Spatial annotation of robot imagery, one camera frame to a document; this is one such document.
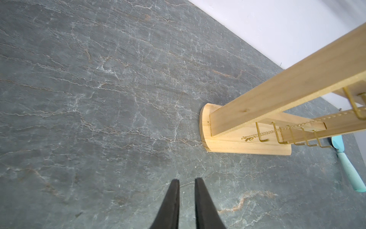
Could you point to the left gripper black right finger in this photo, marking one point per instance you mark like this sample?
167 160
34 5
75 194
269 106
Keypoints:
206 214

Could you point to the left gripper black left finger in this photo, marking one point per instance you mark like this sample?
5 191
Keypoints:
168 214

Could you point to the wooden jewelry display stand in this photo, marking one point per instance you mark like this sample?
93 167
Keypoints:
258 123

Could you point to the teal garden trowel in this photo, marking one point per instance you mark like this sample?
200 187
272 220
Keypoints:
354 178

